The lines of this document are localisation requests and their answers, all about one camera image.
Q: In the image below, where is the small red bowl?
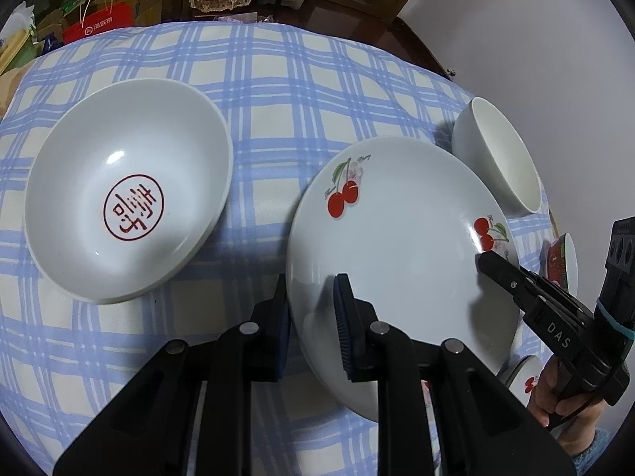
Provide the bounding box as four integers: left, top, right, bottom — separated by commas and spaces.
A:
542, 232, 579, 293

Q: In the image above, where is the person's right hand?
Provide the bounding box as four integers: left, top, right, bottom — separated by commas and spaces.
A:
527, 354, 603, 459

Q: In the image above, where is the large white bowl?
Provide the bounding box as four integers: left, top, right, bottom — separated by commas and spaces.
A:
451, 97, 543, 217

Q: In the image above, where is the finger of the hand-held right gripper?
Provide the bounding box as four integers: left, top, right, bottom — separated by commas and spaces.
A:
476, 250, 596, 325

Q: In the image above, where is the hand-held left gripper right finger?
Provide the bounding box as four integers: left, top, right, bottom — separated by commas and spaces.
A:
333, 273, 579, 476

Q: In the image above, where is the red patterned bowl with seal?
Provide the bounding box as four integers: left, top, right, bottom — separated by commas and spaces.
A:
24, 78, 234, 305

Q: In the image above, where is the red paper bag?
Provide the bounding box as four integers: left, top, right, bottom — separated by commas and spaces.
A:
62, 0, 135, 45

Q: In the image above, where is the cardboard box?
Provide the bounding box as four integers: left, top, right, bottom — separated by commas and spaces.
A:
112, 0, 164, 28

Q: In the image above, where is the person's right forearm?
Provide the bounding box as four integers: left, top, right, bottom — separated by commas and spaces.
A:
563, 426, 613, 476

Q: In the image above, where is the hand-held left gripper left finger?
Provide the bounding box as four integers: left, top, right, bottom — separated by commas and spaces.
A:
52, 274, 293, 476

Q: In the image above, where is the blue plaid cloth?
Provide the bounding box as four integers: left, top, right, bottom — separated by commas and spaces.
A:
0, 22, 561, 476

